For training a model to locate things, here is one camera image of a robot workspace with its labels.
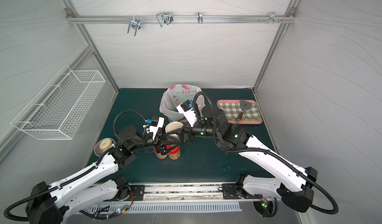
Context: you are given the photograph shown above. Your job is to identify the grey bowl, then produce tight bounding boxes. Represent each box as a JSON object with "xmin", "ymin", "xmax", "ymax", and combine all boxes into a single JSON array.
[{"xmin": 94, "ymin": 138, "xmax": 115, "ymax": 157}]

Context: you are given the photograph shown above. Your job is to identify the cream round buns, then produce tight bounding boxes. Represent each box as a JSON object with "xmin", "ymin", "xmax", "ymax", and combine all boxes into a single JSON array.
[{"xmin": 99, "ymin": 138, "xmax": 114, "ymax": 152}]

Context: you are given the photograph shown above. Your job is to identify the pink white plastic bin bag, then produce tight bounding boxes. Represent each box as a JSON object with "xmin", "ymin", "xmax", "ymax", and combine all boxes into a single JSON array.
[{"xmin": 159, "ymin": 84, "xmax": 202, "ymax": 122}]

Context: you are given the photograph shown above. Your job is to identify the white wire basket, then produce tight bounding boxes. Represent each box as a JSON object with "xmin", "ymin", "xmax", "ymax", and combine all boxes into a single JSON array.
[{"xmin": 11, "ymin": 65, "xmax": 105, "ymax": 140}]

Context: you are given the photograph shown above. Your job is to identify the aluminium crossbar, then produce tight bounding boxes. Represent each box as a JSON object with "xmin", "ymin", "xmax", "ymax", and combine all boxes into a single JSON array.
[{"xmin": 67, "ymin": 14, "xmax": 297, "ymax": 24}]

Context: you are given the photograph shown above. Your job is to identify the beige jar lid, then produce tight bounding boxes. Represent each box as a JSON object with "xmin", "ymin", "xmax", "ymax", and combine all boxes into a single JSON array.
[{"xmin": 165, "ymin": 121, "xmax": 184, "ymax": 132}]

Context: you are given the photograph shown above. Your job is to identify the metal hook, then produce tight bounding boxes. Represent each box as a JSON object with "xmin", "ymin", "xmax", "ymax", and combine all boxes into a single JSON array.
[
  {"xmin": 127, "ymin": 17, "xmax": 141, "ymax": 36},
  {"xmin": 259, "ymin": 12, "xmax": 285, "ymax": 24},
  {"xmin": 197, "ymin": 12, "xmax": 203, "ymax": 24},
  {"xmin": 156, "ymin": 11, "xmax": 174, "ymax": 27}
]

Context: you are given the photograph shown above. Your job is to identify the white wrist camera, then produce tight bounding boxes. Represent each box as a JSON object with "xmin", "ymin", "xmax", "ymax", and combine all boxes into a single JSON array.
[
  {"xmin": 143, "ymin": 116, "xmax": 165, "ymax": 140},
  {"xmin": 176, "ymin": 100, "xmax": 198, "ymax": 127}
]

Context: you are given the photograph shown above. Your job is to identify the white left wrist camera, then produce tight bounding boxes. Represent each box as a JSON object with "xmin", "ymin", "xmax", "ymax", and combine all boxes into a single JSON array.
[{"xmin": 143, "ymin": 116, "xmax": 165, "ymax": 140}]

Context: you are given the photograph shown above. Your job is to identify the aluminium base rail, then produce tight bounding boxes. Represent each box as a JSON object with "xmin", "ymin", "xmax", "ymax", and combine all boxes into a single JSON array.
[{"xmin": 119, "ymin": 180, "xmax": 305, "ymax": 202}]

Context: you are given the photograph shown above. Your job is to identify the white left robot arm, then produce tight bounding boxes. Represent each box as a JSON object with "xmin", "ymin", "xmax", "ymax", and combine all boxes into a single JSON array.
[{"xmin": 4, "ymin": 110, "xmax": 185, "ymax": 224}]

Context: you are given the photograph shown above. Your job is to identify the pink plastic tray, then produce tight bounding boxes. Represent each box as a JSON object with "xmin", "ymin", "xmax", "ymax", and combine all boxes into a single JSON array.
[{"xmin": 217, "ymin": 100, "xmax": 263, "ymax": 125}]

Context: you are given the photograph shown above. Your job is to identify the red lid peanut jar left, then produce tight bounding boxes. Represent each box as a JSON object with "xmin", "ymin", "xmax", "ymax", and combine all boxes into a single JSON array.
[{"xmin": 153, "ymin": 148, "xmax": 168, "ymax": 159}]

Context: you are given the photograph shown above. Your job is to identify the green white checkered cloth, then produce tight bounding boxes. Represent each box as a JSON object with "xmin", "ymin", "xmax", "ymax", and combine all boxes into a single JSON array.
[{"xmin": 217, "ymin": 101, "xmax": 261, "ymax": 121}]

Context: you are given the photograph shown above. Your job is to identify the white slotted cable duct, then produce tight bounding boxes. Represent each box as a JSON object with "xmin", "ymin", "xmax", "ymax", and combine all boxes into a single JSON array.
[{"xmin": 83, "ymin": 201, "xmax": 243, "ymax": 214}]

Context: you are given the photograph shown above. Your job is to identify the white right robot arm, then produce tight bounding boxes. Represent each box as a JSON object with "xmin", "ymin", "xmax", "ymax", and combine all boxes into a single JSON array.
[{"xmin": 173, "ymin": 91, "xmax": 339, "ymax": 215}]

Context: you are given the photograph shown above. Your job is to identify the steel spatula wooden handle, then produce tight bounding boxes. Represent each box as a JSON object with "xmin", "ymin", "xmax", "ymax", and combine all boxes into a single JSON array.
[{"xmin": 236, "ymin": 100, "xmax": 253, "ymax": 124}]

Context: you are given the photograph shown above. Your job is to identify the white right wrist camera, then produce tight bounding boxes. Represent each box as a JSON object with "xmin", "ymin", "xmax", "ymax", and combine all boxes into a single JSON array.
[{"xmin": 176, "ymin": 100, "xmax": 198, "ymax": 127}]

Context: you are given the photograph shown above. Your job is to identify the glass peanut jar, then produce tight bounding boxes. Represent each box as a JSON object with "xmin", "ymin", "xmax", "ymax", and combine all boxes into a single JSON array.
[{"xmin": 166, "ymin": 131, "xmax": 180, "ymax": 144}]

